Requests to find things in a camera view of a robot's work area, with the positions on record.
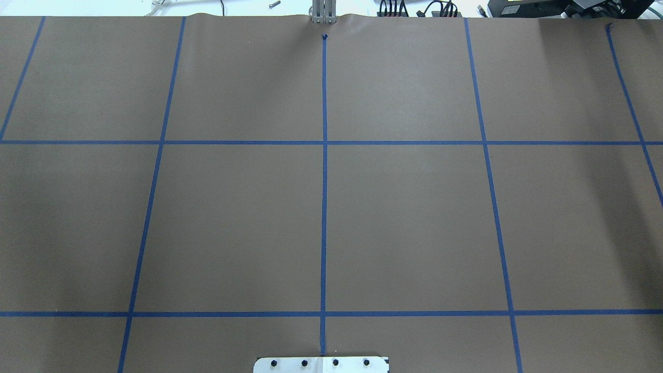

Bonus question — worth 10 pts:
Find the white camera stand base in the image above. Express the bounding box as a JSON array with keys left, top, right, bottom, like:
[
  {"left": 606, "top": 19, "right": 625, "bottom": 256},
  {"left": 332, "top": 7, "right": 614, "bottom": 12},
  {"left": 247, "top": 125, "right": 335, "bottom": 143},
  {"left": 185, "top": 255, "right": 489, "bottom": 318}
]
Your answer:
[{"left": 253, "top": 356, "right": 391, "bottom": 372}]

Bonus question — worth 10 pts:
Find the aluminium frame post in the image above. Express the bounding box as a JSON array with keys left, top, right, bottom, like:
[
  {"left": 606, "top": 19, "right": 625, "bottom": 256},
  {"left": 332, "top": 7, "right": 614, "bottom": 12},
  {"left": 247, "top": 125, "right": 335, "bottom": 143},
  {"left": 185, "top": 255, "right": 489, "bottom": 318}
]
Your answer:
[{"left": 309, "top": 0, "right": 338, "bottom": 24}]

